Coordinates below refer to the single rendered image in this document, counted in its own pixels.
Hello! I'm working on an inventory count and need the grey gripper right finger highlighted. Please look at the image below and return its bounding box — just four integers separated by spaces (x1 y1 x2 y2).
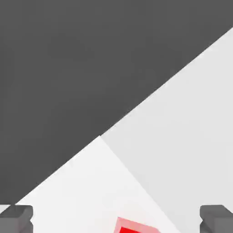
199 204 233 233

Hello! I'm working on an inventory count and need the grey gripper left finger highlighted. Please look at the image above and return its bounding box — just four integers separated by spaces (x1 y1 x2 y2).
0 204 34 233

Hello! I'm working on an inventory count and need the small red cube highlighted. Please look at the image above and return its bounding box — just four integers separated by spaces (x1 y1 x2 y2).
113 216 162 233

